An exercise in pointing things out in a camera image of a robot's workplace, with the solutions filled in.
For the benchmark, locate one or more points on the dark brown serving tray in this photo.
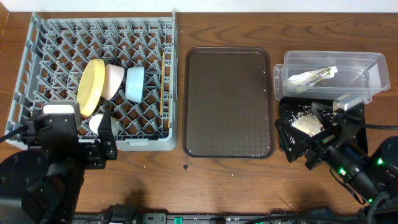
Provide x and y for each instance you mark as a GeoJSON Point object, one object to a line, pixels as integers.
{"type": "Point", "coordinates": [228, 103]}

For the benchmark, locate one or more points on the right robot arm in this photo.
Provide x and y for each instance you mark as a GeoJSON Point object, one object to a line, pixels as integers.
{"type": "Point", "coordinates": [371, 180]}

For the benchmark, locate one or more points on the grey dishwasher rack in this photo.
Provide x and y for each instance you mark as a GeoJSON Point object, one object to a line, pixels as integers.
{"type": "Point", "coordinates": [57, 51]}

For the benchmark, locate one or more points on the rice food waste pile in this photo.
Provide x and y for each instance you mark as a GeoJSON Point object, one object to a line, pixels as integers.
{"type": "Point", "coordinates": [303, 119]}

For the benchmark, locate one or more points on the clear plastic bin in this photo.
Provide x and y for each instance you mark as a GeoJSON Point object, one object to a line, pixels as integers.
{"type": "Point", "coordinates": [359, 73]}

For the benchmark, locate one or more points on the light blue bowl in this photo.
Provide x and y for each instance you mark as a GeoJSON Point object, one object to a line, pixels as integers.
{"type": "Point", "coordinates": [134, 84]}

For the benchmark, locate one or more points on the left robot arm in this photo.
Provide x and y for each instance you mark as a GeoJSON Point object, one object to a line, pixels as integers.
{"type": "Point", "coordinates": [42, 184]}

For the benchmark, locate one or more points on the yellow plate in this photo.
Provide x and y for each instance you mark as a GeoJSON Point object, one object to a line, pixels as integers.
{"type": "Point", "coordinates": [91, 86]}

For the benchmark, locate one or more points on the black equipment rail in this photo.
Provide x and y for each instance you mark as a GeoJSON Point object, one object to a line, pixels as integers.
{"type": "Point", "coordinates": [119, 214]}

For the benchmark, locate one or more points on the white paper cup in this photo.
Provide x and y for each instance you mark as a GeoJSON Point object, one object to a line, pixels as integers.
{"type": "Point", "coordinates": [94, 124]}

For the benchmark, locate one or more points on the black waste tray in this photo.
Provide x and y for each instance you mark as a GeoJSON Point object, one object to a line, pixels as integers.
{"type": "Point", "coordinates": [290, 107]}

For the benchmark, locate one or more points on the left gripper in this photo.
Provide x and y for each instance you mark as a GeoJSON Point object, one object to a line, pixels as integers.
{"type": "Point", "coordinates": [96, 155]}

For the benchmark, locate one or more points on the white pink bowl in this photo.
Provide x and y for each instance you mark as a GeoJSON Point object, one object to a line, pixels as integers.
{"type": "Point", "coordinates": [113, 79]}

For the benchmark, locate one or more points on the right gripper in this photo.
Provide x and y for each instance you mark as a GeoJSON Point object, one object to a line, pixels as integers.
{"type": "Point", "coordinates": [301, 139]}

